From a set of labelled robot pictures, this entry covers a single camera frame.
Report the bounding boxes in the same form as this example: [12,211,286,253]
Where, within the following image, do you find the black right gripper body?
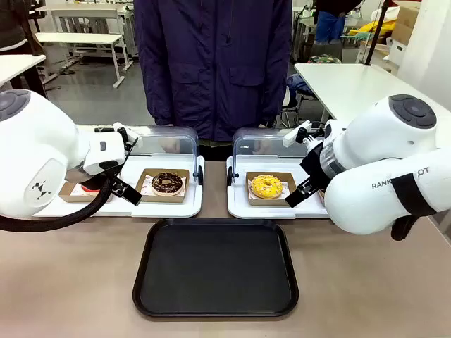
[299,140,328,188]

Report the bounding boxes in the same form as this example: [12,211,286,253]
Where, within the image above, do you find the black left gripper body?
[82,160,123,188]

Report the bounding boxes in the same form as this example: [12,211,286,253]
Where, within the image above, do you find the brown cardboard donut tray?
[135,168,191,205]
[57,180,114,204]
[245,170,299,207]

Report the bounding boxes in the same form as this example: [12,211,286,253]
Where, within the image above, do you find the yellow glazed donut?
[249,173,284,200]

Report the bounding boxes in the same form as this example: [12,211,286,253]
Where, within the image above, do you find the chocolate glazed donut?
[151,170,186,197]

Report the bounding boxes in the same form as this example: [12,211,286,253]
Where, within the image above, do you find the black plastic serving tray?
[132,218,300,320]

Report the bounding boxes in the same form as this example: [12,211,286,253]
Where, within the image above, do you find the left white display case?
[33,125,206,218]

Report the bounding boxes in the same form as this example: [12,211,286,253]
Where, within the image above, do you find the white display case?
[33,125,206,218]
[225,127,330,220]

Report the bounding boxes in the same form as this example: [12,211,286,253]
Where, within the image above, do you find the right white display case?
[225,127,330,220]

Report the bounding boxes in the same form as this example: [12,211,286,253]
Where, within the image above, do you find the blue office chair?
[281,73,320,128]

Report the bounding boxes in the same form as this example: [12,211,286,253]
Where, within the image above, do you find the large white table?
[293,63,451,123]

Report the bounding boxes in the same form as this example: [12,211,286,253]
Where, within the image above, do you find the colourful patterned bag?
[307,54,343,65]

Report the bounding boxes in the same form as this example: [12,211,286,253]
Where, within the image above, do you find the white table black legs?
[0,54,47,99]

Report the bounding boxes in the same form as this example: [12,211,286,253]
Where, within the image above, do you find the person in blue trousers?
[312,0,364,45]

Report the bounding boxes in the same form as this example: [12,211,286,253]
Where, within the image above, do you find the small white box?
[386,37,405,63]

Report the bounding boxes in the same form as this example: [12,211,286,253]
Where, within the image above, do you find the person in navy jacket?
[133,0,294,142]

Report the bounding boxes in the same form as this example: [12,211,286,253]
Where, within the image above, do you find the black pole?
[364,0,391,67]

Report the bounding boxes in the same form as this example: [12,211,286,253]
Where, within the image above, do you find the yellow cloth bundle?
[349,18,398,37]

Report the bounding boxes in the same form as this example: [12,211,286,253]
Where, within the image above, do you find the long white workbench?
[35,2,123,35]

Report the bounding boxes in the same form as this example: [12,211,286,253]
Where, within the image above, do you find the brown cardboard box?
[390,4,421,46]

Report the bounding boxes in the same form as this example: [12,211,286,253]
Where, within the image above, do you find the person in dark clothes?
[0,0,37,57]

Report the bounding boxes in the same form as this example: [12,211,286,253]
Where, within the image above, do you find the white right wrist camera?
[282,120,325,149]

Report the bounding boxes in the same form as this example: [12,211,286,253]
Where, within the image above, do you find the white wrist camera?
[94,122,144,149]
[282,120,325,149]

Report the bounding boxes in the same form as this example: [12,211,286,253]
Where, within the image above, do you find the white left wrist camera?
[94,122,144,149]

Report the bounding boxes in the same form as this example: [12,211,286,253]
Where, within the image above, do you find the black corrugated cable hose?
[0,174,117,233]

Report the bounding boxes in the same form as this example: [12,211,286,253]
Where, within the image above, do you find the black strap on arm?
[390,172,438,218]

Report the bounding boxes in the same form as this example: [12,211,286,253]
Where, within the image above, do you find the black cable bundle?
[390,214,421,242]

